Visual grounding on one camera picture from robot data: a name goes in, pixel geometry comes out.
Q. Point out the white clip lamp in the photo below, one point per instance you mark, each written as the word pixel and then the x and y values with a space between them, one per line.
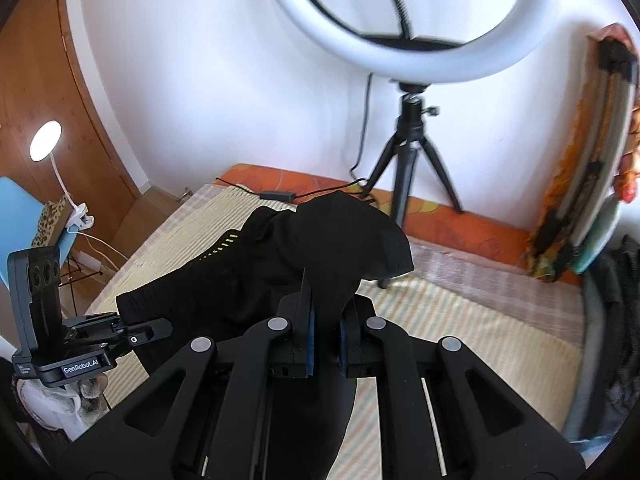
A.
pixel 46 140

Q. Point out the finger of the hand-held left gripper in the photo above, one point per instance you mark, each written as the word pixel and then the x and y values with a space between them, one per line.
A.
pixel 147 332

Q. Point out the dark grey folded pants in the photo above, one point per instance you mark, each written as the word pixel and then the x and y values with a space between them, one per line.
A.
pixel 620 310

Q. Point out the plaid bed sheet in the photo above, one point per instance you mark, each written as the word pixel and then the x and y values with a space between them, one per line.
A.
pixel 475 270

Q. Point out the yellow striped blanket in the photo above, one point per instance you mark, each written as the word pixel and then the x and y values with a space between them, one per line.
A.
pixel 475 335

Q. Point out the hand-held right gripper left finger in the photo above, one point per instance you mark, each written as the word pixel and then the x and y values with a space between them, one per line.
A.
pixel 307 332

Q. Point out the blue chair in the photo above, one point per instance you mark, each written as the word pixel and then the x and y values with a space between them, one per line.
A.
pixel 20 210

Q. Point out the metal door stop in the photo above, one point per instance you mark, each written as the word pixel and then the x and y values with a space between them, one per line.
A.
pixel 186 192

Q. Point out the folded silver stand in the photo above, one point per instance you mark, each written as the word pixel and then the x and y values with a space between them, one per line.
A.
pixel 607 125

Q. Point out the orange mattress cover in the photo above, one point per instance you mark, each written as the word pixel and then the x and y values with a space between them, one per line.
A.
pixel 450 220

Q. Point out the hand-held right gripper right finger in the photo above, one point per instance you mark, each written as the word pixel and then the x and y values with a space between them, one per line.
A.
pixel 344 345

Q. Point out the black gooseneck phone holder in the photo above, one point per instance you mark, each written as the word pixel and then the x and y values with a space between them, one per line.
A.
pixel 400 5

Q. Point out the wooden door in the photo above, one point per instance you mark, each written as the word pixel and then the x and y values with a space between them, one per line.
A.
pixel 75 110

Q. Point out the black pants with yellow print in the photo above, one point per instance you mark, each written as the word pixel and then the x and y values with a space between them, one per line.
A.
pixel 300 240

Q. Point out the pale teal cloth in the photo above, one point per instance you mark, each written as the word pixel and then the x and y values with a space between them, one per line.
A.
pixel 600 235

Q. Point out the black tripod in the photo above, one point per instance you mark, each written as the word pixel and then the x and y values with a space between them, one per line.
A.
pixel 410 150

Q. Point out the white cloth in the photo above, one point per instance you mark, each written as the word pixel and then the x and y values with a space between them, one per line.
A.
pixel 55 405

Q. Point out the leopard print cloth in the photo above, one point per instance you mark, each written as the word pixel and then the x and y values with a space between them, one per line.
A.
pixel 52 220

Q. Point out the pile of folded dark clothes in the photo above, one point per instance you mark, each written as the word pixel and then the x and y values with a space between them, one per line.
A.
pixel 582 360

